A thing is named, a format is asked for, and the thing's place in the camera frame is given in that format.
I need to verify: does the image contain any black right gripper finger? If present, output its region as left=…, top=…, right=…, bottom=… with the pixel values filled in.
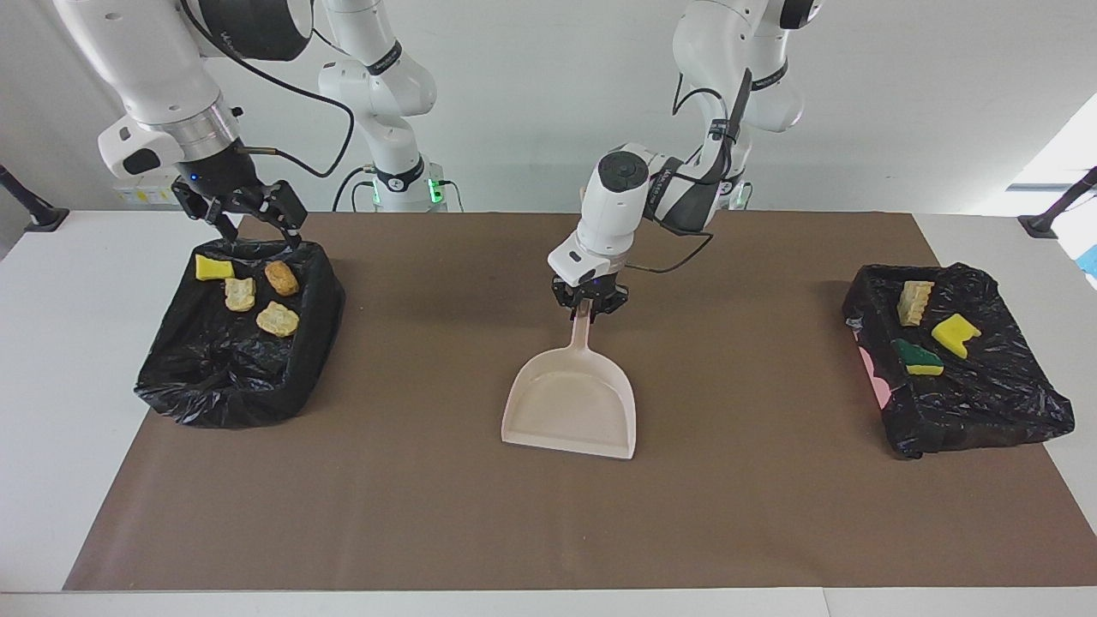
left=171, top=176, right=243, bottom=245
left=244, top=180, right=309, bottom=251

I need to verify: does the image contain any yellow notched sponge piece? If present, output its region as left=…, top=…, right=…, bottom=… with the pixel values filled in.
left=932, top=314, right=983, bottom=360

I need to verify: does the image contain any black camera stand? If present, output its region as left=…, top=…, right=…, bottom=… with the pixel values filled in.
left=0, top=165, right=69, bottom=233
left=1018, top=167, right=1097, bottom=239

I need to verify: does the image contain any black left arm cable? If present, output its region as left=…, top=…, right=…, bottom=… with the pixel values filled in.
left=626, top=73, right=755, bottom=275

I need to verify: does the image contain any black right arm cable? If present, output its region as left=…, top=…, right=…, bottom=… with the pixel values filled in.
left=180, top=0, right=356, bottom=179

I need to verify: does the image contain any brown paper table mat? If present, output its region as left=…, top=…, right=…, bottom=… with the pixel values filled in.
left=64, top=212, right=1097, bottom=592

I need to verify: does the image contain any black bag-lined pink bin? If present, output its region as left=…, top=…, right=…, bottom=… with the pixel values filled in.
left=842, top=262, right=1076, bottom=460

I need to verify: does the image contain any white wall socket box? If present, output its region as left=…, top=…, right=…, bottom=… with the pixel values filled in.
left=114, top=171, right=185, bottom=207

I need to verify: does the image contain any green and yellow sponge piece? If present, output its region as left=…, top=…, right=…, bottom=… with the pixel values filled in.
left=894, top=338, right=945, bottom=377

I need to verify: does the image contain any black right base cable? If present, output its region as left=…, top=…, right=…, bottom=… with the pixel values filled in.
left=332, top=165, right=378, bottom=213

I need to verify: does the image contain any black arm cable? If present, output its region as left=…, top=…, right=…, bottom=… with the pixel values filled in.
left=180, top=0, right=356, bottom=179
left=626, top=73, right=755, bottom=275

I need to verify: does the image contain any beige plastic dustpan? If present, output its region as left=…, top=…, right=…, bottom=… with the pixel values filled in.
left=501, top=302, right=638, bottom=461

